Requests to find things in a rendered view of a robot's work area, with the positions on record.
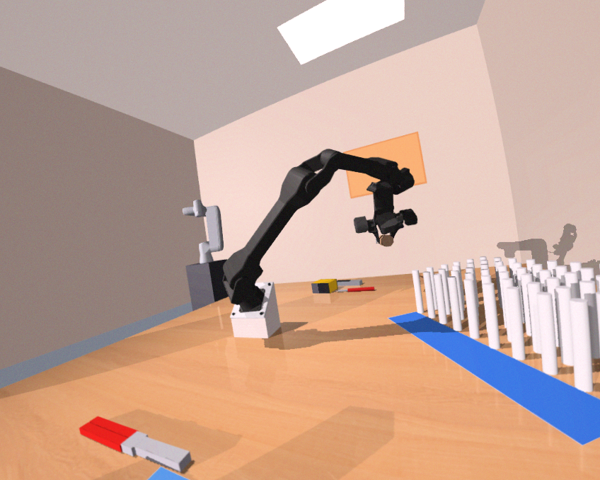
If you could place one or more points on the red-handled screwdriver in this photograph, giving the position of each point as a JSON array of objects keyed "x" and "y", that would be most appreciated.
[{"x": 355, "y": 289}]

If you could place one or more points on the blue flat strip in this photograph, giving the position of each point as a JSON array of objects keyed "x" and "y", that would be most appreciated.
[{"x": 570, "y": 410}]

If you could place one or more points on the white flat bar with grey inlay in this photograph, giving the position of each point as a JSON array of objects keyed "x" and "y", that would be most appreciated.
[{"x": 348, "y": 282}]

